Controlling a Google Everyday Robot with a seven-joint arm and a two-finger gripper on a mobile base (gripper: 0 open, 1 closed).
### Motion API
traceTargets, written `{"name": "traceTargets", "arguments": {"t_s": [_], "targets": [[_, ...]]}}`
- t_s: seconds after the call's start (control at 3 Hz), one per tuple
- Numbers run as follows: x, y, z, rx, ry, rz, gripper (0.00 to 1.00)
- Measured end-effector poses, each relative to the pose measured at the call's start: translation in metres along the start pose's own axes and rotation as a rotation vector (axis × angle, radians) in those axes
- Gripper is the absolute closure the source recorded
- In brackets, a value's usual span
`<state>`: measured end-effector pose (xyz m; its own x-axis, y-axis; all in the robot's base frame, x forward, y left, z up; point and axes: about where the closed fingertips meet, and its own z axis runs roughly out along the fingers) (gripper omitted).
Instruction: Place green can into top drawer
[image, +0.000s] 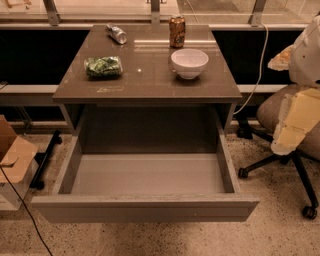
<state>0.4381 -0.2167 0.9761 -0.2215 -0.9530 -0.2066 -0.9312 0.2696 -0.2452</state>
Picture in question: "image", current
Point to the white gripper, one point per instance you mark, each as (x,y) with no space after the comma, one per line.
(306,61)

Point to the cardboard box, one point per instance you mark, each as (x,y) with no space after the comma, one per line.
(17,159)

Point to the orange soda can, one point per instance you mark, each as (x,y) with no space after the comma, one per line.
(177,30)

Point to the white ceramic bowl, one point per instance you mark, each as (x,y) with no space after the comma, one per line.
(189,63)

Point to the black bar stand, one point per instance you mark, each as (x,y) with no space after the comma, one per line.
(42,159)

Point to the silver soda can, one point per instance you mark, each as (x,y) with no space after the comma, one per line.
(116,33)

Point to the brown office chair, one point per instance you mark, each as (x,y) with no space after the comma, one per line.
(267,116)

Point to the open grey top drawer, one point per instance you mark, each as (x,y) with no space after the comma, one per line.
(147,165)

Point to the grey cabinet desk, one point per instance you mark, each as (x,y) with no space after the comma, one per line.
(146,73)

